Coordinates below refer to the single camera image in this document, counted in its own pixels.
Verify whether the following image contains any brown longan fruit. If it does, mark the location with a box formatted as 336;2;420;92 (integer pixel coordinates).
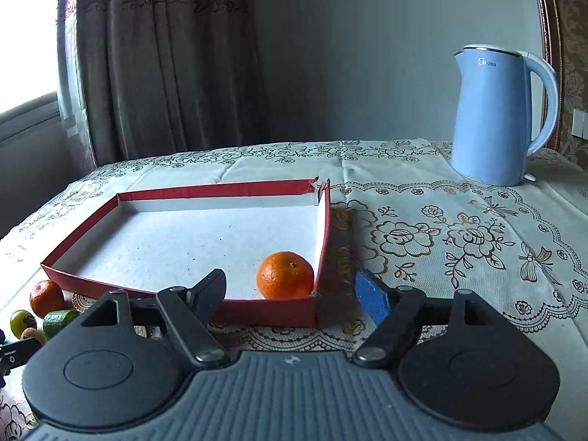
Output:
20;327;48;345

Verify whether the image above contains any green round fruit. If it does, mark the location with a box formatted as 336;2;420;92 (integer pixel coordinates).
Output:
10;309;37;338

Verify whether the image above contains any orange tangerine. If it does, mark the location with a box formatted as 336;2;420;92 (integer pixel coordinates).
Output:
29;280;65;319
256;252;314;301

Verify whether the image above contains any green cucumber piece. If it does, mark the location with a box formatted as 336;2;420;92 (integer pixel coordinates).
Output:
43;309;80;340

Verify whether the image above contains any red cardboard tray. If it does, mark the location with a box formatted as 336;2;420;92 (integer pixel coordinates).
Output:
41;178;331;327

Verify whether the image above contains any floral white tablecloth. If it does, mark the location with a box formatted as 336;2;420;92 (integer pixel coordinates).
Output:
1;139;587;440

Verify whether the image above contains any light blue electric kettle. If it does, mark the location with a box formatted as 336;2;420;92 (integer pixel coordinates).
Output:
451;44;559;186

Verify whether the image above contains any brown patterned curtain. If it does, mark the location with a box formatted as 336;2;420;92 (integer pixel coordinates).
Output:
57;0;270;172

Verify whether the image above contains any white wall switch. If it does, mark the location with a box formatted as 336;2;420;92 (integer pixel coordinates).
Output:
571;108;588;140

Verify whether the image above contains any window frame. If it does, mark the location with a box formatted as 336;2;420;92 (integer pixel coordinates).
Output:
1;0;89;143

